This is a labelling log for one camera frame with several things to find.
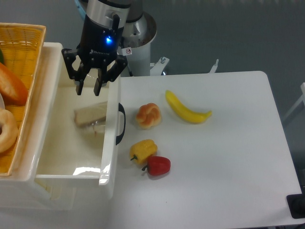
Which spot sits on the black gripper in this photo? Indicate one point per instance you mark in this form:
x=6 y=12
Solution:
x=97 y=49

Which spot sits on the toast slice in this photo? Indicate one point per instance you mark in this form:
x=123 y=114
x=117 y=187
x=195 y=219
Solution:
x=91 y=119

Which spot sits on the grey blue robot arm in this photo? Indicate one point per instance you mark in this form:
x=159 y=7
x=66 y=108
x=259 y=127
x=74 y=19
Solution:
x=100 y=11

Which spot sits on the orange white bread roll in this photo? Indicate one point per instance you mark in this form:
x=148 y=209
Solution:
x=148 y=115

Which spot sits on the yellow wicker basket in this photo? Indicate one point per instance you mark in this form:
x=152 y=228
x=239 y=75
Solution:
x=21 y=45

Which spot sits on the orange bread loaf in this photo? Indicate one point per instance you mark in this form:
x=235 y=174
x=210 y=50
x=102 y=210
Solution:
x=12 y=88

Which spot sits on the white plastic drawer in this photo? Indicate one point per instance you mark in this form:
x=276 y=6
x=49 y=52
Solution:
x=81 y=157

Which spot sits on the yellow bell pepper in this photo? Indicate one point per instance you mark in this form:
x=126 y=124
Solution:
x=139 y=152

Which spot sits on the green item in basket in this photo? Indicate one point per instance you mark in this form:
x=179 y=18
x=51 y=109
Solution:
x=2 y=57

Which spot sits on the beige donut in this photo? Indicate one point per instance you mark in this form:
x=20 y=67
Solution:
x=9 y=130

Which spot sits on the yellow banana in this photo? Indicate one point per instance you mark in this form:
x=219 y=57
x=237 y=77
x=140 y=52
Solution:
x=184 y=112

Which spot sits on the red bell pepper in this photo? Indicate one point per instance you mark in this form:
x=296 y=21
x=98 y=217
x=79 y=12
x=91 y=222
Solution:
x=157 y=165

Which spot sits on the white drawer cabinet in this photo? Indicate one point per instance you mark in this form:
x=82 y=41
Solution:
x=22 y=189

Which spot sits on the black device at table edge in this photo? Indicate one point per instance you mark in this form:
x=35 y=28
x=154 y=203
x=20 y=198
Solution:
x=296 y=203

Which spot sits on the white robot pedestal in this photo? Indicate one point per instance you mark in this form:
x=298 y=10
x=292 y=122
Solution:
x=137 y=38

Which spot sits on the white metal bracket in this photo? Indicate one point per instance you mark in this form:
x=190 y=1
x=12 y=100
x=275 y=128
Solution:
x=157 y=68

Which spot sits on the black drawer handle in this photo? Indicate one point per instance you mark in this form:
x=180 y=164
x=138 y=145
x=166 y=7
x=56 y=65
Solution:
x=122 y=124

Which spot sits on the white table leg bracket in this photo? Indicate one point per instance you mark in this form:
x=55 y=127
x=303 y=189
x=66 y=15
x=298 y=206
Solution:
x=214 y=67

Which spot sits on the white frame at right edge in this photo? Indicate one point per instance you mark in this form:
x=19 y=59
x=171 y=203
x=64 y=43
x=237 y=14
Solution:
x=296 y=108

